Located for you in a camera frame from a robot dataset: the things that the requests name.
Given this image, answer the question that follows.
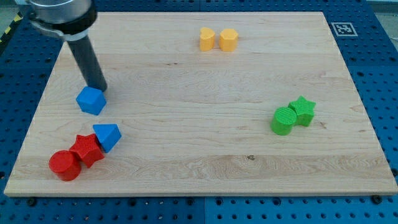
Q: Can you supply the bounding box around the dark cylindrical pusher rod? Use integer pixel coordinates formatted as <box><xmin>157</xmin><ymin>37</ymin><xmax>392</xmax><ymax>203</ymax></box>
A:
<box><xmin>67</xmin><ymin>35</ymin><xmax>108</xmax><ymax>91</ymax></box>

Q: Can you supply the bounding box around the blue cube block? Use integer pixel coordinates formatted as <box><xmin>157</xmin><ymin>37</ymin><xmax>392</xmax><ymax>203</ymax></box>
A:
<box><xmin>76</xmin><ymin>86</ymin><xmax>106</xmax><ymax>115</ymax></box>

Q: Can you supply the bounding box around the green star block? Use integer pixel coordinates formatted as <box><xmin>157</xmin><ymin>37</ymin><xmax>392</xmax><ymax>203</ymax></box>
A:
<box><xmin>288</xmin><ymin>96</ymin><xmax>316</xmax><ymax>127</ymax></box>

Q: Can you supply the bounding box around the green cylinder block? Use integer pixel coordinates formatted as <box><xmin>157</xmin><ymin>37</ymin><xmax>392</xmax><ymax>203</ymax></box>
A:
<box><xmin>271</xmin><ymin>107</ymin><xmax>297</xmax><ymax>136</ymax></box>

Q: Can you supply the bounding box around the white fiducial marker tag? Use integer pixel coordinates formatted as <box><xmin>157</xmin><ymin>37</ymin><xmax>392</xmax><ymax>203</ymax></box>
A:
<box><xmin>331</xmin><ymin>22</ymin><xmax>358</xmax><ymax>37</ymax></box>

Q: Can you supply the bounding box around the wooden board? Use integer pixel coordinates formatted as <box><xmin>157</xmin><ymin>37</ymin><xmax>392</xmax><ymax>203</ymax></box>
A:
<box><xmin>4</xmin><ymin>12</ymin><xmax>397</xmax><ymax>197</ymax></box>

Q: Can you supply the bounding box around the blue triangle block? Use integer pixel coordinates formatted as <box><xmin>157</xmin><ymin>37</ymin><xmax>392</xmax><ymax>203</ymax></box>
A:
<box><xmin>93</xmin><ymin>124</ymin><xmax>122</xmax><ymax>153</ymax></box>

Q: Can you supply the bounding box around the red star block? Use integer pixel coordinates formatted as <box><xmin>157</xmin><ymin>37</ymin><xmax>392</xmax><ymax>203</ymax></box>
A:
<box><xmin>69</xmin><ymin>134</ymin><xmax>104</xmax><ymax>168</ymax></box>

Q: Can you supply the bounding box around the red cylinder block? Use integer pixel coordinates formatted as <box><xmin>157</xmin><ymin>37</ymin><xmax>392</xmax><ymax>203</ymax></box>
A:
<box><xmin>49</xmin><ymin>150</ymin><xmax>81</xmax><ymax>181</ymax></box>

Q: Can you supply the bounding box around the yellow pentagon block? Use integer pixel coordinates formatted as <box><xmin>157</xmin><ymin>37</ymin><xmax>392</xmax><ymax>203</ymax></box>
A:
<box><xmin>219</xmin><ymin>29</ymin><xmax>239</xmax><ymax>52</ymax></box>

